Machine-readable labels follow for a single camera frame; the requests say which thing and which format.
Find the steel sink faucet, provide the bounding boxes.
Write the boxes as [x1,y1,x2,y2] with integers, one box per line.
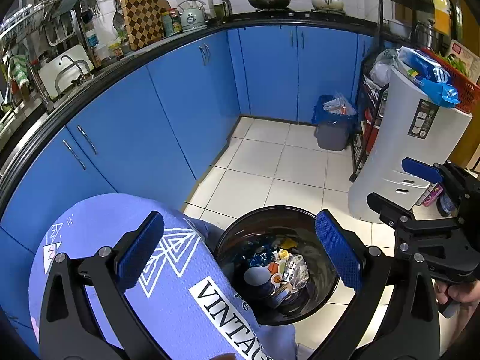
[55,55,91,94]

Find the white air purifier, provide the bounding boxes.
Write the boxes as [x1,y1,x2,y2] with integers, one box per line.
[347,67,472,224]

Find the checkered cutting board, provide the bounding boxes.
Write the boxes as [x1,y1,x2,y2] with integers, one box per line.
[120,0,164,50]

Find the yellow crushed carton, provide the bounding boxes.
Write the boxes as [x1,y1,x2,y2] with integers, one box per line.
[279,237,299,250]

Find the orange white crumpled carton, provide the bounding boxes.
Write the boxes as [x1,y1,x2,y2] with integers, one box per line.
[268,261,286,289]

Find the silver foil blister pack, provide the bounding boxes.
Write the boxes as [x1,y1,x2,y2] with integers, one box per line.
[282,254,309,291]

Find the yellow oil bottle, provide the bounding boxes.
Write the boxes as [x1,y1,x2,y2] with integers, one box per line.
[433,0,452,37]

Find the mint green kettle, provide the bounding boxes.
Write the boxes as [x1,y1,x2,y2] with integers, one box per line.
[177,0,207,32]

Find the blue plastic snack bag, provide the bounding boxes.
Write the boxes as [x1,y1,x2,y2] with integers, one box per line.
[397,46,460,108]

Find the blue kitchen cabinets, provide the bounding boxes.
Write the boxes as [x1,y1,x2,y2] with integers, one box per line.
[0,24,380,255]

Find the blue foil candy wrapper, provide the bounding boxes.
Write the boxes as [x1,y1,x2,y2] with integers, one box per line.
[249,244,277,267]

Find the person's right hand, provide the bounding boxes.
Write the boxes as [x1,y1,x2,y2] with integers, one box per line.
[434,280,479,319]

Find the blue paper cup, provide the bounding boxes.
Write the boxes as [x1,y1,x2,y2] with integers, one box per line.
[243,267,274,297]

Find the red plastic basket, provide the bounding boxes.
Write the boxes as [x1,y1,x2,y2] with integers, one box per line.
[421,48,480,113]

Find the black round trash bin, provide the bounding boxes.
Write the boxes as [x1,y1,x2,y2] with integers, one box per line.
[214,205,339,326]

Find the grey bin blue bag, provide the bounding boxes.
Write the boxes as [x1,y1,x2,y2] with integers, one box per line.
[312,93,357,151]

